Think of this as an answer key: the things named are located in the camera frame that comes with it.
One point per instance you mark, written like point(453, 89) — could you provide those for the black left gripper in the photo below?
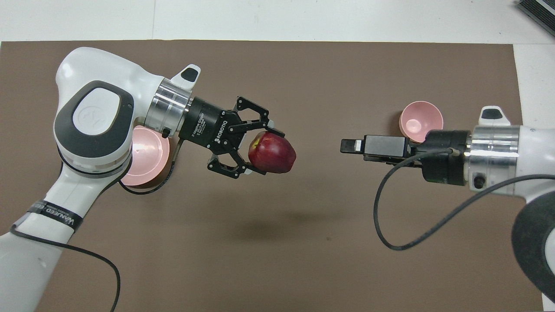
point(208, 125)

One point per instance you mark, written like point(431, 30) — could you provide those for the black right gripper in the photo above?
point(446, 167)

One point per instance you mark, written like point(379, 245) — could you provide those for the red apple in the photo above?
point(273, 154)

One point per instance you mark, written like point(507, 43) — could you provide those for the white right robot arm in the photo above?
point(533, 147)

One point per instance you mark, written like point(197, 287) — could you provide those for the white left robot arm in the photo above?
point(99, 78)

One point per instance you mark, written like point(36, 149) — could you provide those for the pink bowl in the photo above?
point(418, 119)

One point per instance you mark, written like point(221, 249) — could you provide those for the pink plate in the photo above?
point(149, 156)

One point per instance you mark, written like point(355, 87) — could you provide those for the brown table mat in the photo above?
point(303, 242)

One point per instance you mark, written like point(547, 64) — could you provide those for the black ribbed box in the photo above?
point(540, 11)

